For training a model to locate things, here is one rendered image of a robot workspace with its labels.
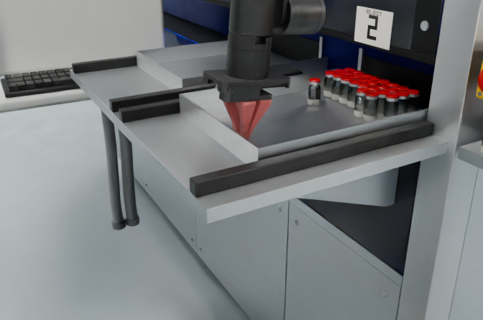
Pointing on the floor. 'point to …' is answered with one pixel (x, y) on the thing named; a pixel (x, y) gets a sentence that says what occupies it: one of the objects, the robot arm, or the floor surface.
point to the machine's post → (451, 131)
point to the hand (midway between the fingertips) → (241, 139)
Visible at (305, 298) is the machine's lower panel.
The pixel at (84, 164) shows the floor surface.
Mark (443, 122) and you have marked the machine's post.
